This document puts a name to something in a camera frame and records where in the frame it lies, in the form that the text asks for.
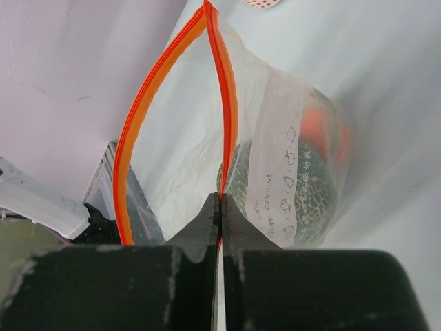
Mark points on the white plastic basket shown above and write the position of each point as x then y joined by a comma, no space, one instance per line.
262,4

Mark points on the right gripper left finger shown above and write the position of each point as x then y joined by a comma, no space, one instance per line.
114,287

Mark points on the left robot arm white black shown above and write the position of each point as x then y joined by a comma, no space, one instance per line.
24,195

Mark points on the green netted melon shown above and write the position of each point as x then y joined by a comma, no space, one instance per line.
292,198

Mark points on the red apple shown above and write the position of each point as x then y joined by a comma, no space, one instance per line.
326,131

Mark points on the clear zip bag orange zipper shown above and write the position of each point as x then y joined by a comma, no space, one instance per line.
205,94

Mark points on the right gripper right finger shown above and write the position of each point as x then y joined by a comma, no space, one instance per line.
269,288

